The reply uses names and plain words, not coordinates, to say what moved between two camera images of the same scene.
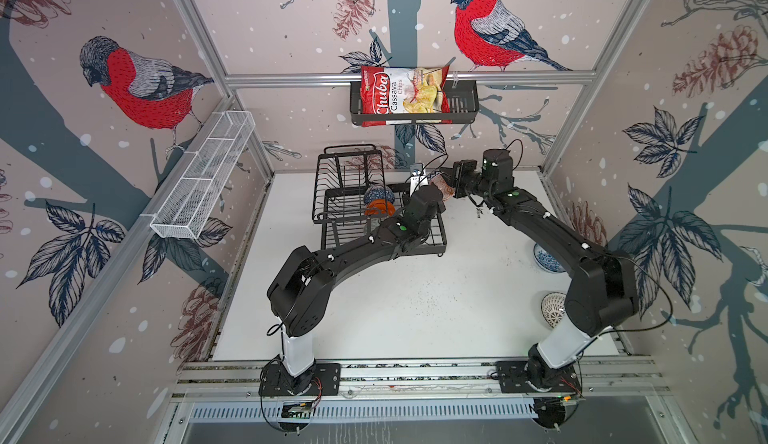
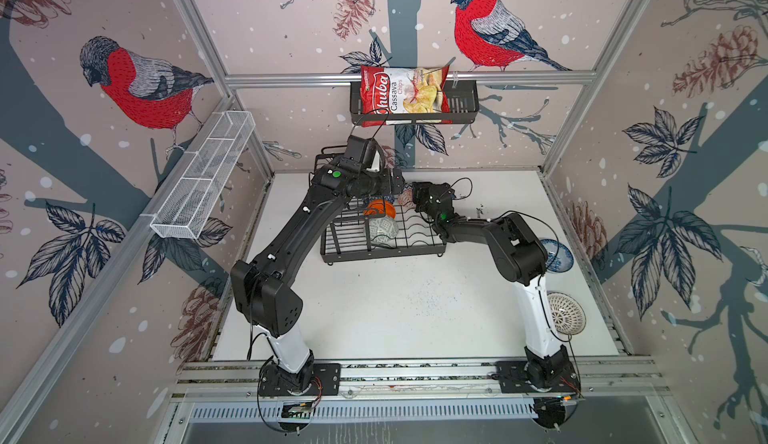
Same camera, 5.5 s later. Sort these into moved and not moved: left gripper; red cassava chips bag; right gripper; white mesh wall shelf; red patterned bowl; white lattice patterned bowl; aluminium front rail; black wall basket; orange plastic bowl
Moved: red patterned bowl; left gripper; right gripper
Not moved: white mesh wall shelf; orange plastic bowl; aluminium front rail; red cassava chips bag; white lattice patterned bowl; black wall basket
